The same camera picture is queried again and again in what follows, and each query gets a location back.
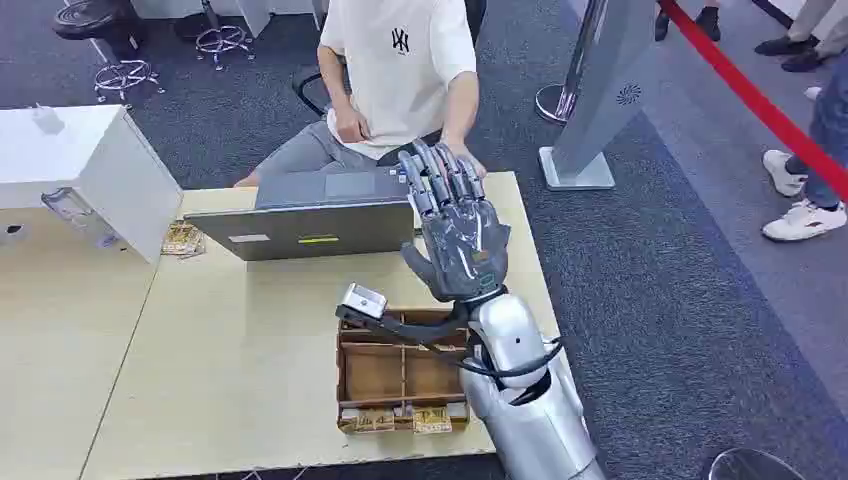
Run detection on person's right hand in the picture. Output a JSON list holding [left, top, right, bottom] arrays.
[[333, 104, 373, 145]]

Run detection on clear plastic holder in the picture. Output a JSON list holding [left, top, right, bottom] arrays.
[[40, 186, 122, 251]]

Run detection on chrome stool base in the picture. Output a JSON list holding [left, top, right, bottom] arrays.
[[92, 58, 166, 105], [193, 0, 257, 72]]

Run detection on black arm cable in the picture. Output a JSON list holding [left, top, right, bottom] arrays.
[[423, 336, 566, 380]]

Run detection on round dark glossy object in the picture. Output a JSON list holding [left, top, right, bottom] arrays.
[[707, 447, 808, 480]]

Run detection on black office chair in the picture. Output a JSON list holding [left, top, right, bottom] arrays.
[[290, 54, 352, 119]]

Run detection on person with white shoes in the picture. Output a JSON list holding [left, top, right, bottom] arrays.
[[760, 54, 848, 244]]

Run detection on red barrier belt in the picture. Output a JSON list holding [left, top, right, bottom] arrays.
[[657, 0, 848, 203]]

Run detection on grey kiosk stand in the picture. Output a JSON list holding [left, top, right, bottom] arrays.
[[538, 0, 665, 193]]

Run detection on wooden card box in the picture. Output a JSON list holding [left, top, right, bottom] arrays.
[[335, 307, 472, 437]]

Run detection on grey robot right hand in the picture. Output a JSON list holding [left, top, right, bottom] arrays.
[[397, 139, 512, 304]]

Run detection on seated person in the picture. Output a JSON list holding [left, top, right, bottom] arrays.
[[233, 0, 490, 190]]

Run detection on person's left hand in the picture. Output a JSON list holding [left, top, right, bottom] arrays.
[[439, 140, 489, 181]]

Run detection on chrome stanchion post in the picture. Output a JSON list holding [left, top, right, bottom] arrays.
[[534, 0, 609, 126]]

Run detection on stack of yellow cards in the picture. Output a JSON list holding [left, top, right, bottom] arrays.
[[160, 221, 207, 260]]

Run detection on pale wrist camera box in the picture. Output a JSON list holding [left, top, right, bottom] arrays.
[[340, 282, 390, 323]]

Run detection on yellow printed card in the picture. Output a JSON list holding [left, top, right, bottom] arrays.
[[413, 406, 454, 436], [340, 407, 399, 435]]

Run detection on white cabinet box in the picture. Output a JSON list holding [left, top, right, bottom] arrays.
[[0, 103, 185, 266]]

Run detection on grey laptop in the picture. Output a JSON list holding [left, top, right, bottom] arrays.
[[183, 166, 420, 263]]

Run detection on person with black shoes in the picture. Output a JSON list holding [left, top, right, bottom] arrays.
[[653, 0, 723, 43]]

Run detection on person with dark shoes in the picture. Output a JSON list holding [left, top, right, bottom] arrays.
[[753, 0, 848, 74]]

